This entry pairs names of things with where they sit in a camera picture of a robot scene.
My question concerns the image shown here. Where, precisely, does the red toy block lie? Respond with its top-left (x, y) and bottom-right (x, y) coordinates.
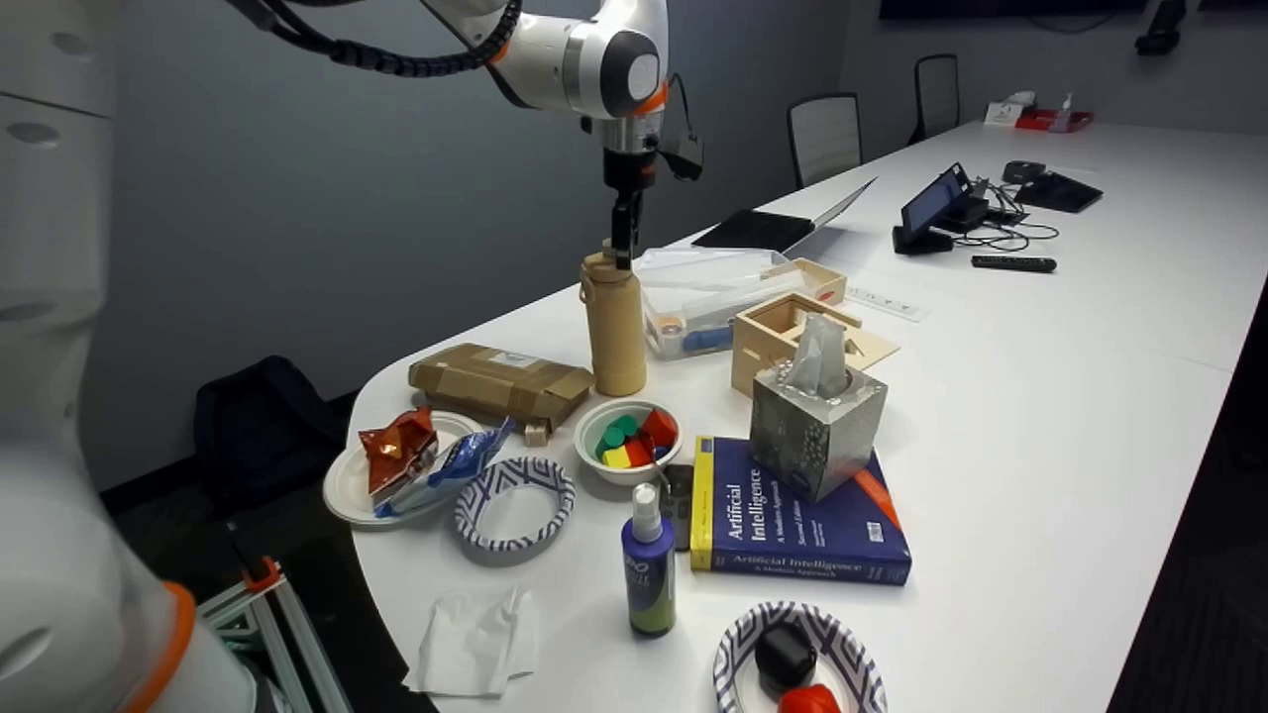
top-left (629, 402), bottom-right (680, 467)

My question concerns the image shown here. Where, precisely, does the green toy block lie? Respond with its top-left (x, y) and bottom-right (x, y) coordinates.
top-left (592, 413), bottom-right (647, 456)

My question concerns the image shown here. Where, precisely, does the plain white plate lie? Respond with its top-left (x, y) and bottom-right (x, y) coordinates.
top-left (316, 407), bottom-right (495, 534)

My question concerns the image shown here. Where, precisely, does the clear plastic container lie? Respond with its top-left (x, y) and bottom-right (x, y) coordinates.
top-left (637, 244), bottom-right (800, 365)

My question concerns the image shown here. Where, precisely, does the silver laptop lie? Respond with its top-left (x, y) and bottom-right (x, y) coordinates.
top-left (688, 172), bottom-right (878, 265)

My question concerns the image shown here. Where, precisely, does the purple spray bottle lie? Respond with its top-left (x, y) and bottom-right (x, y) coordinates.
top-left (618, 480), bottom-right (680, 643)

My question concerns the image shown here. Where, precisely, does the grey office chair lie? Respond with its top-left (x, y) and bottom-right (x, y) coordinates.
top-left (910, 52), bottom-right (968, 143)
top-left (786, 88), bottom-right (868, 191)

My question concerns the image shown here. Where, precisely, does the blue white patterned plate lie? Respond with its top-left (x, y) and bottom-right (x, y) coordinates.
top-left (711, 596), bottom-right (892, 713)
top-left (453, 456), bottom-right (581, 565)

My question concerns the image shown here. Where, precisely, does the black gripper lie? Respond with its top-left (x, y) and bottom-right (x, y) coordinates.
top-left (600, 113), bottom-right (660, 269)

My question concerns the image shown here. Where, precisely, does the white bowl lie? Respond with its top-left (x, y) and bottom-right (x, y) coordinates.
top-left (572, 394), bottom-right (688, 491)

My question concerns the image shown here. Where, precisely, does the open wooden box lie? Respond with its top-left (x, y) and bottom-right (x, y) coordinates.
top-left (728, 287), bottom-right (863, 401)

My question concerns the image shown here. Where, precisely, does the small red object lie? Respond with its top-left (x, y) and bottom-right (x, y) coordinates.
top-left (773, 682), bottom-right (843, 713)

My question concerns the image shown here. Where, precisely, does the black backpack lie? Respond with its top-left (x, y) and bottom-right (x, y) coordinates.
top-left (189, 353), bottom-right (353, 513)

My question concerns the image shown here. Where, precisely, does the grey tissue box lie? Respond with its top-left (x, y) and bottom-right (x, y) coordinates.
top-left (744, 361), bottom-right (892, 508)

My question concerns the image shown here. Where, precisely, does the phone with blue screen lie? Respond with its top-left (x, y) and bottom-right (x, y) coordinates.
top-left (900, 157), bottom-right (980, 235)

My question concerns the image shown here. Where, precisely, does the brown cardboard box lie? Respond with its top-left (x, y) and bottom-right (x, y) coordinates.
top-left (404, 341), bottom-right (600, 431)

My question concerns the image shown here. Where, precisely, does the blue snack bag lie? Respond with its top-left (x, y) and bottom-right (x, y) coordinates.
top-left (391, 419), bottom-right (520, 513)

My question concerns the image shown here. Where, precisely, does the black wall device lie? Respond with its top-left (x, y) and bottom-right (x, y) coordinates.
top-left (1129, 0), bottom-right (1187, 60)

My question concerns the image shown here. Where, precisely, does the black phone stand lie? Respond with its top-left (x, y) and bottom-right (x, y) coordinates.
top-left (888, 216), bottom-right (959, 257)

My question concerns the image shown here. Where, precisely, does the tripod with orange joint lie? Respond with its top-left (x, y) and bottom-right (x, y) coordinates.
top-left (196, 549), bottom-right (357, 713)

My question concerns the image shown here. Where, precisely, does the orange snack bag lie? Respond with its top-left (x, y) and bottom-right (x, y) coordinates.
top-left (357, 402), bottom-right (445, 503)

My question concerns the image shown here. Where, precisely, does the small black object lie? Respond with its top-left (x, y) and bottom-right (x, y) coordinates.
top-left (750, 620), bottom-right (823, 694)

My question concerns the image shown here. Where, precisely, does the small white box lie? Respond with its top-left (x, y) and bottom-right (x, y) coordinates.
top-left (980, 88), bottom-right (1042, 134)

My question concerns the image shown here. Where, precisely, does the clear plastic bag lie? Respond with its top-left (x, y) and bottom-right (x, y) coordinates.
top-left (402, 583), bottom-right (544, 699)

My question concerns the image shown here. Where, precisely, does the thin tangled cable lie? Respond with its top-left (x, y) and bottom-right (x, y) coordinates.
top-left (968, 211), bottom-right (1062, 257)

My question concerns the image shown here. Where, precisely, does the flat red item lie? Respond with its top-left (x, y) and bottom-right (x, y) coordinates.
top-left (1013, 104), bottom-right (1096, 138)

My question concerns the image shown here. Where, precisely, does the flat wooden lid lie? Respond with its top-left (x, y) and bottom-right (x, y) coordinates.
top-left (835, 322), bottom-right (903, 374)

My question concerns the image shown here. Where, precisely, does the beige bottle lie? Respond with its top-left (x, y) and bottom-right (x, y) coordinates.
top-left (577, 257), bottom-right (655, 401)

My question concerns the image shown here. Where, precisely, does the blue hardcover book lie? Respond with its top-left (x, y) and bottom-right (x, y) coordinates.
top-left (684, 431), bottom-right (914, 590)

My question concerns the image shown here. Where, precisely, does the black remote stick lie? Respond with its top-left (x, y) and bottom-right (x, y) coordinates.
top-left (968, 252), bottom-right (1062, 275)

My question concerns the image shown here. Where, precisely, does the black corrugated cable hose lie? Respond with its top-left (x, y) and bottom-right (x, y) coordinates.
top-left (225, 0), bottom-right (532, 81)

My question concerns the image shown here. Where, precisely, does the black wallet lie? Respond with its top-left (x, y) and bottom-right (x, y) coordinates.
top-left (1012, 170), bottom-right (1104, 216)

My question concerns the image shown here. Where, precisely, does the white tissue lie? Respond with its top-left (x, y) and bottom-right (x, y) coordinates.
top-left (786, 311), bottom-right (856, 402)

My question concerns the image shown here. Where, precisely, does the small wooden frame box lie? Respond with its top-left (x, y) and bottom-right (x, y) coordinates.
top-left (761, 252), bottom-right (852, 307)

